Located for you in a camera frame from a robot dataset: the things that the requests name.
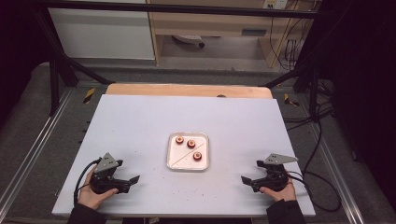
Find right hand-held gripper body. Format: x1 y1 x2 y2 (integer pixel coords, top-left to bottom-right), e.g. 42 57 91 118
251 152 299 193

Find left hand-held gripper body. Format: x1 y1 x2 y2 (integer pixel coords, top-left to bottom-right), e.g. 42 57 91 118
90 152 132 196

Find square metal tray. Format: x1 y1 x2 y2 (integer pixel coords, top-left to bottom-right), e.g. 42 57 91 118
165 132 210 172

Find thin wooden skewer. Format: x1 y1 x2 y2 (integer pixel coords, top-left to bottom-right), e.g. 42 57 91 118
168 143 206 166

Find person's right hand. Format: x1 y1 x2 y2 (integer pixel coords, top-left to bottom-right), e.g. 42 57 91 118
260 178 298 203

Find person's left hand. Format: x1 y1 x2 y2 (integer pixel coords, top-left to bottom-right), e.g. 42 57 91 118
78 169 120 211

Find black metal stand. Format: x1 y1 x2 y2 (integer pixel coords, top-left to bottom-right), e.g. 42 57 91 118
263 60 323 123
31 6 117 117

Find wooden table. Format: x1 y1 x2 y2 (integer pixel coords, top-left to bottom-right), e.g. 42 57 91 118
105 82 275 100

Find white cabinet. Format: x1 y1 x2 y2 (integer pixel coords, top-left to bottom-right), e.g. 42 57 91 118
48 0 156 61

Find office chair base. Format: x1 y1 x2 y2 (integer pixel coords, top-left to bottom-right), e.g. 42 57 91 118
172 34 206 49

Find light wooden desk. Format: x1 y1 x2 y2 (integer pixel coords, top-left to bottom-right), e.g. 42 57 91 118
146 0 322 68

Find white power strip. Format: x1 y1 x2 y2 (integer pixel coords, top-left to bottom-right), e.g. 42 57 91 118
262 0 290 10

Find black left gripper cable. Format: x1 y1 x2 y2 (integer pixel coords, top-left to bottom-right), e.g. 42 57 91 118
73 158 103 207

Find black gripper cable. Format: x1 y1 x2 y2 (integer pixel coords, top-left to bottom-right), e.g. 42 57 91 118
287 170 342 213
73 158 103 207

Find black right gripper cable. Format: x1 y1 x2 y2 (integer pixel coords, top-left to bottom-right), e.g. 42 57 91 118
287 170 342 213

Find aluminium floor rail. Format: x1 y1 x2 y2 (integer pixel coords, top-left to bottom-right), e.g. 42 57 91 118
0 88 75 213
305 120 366 224

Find black floor cables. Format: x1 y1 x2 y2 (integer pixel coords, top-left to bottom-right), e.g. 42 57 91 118
282 77 336 133

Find black hanging cables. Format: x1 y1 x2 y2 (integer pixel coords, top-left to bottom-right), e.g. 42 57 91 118
268 0 314 72

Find black metal frame bar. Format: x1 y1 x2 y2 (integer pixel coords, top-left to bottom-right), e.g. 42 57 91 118
31 0 326 20

